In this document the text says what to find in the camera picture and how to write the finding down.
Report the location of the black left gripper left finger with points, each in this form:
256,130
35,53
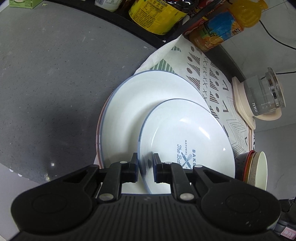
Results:
112,178

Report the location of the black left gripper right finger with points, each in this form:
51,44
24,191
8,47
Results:
173,174

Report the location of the small white bakery plate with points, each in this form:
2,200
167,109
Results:
183,132

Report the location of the large white Sweet plate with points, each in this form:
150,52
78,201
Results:
131,103

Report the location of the brown rimmed white plate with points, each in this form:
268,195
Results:
99,159

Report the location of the red bowl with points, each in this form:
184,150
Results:
248,165

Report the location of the patterned table cloth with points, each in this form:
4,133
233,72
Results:
201,70

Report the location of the glass kettle on cream base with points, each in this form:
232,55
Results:
259,98

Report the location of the red cola can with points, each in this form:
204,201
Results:
195,25

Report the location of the orange juice bottle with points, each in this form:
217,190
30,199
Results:
232,20

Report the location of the yellow label soy sauce jug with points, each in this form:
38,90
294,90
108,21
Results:
157,17

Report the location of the white powder jar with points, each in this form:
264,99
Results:
110,5

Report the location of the green carton box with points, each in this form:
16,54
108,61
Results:
26,4

